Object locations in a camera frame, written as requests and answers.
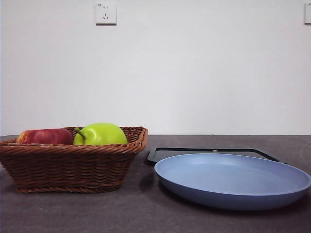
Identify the blue round plate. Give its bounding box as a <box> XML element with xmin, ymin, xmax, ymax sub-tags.
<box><xmin>154</xmin><ymin>152</ymin><xmax>311</xmax><ymax>211</ymax></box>

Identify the black rectangular tray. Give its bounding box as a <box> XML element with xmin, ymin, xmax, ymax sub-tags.
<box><xmin>145</xmin><ymin>147</ymin><xmax>287</xmax><ymax>167</ymax></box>

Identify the red apple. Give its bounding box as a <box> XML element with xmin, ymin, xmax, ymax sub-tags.
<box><xmin>16</xmin><ymin>128</ymin><xmax>74</xmax><ymax>146</ymax></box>

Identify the brown woven wicker basket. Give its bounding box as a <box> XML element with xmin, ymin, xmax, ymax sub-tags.
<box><xmin>0</xmin><ymin>126</ymin><xmax>149</xmax><ymax>194</ymax></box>

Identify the green apple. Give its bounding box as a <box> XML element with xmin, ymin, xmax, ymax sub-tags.
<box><xmin>73</xmin><ymin>122</ymin><xmax>129</xmax><ymax>146</ymax></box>

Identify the white wall socket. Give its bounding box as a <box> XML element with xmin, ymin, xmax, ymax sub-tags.
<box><xmin>95</xmin><ymin>2</ymin><xmax>117</xmax><ymax>26</ymax></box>
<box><xmin>304</xmin><ymin>2</ymin><xmax>311</xmax><ymax>25</ymax></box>

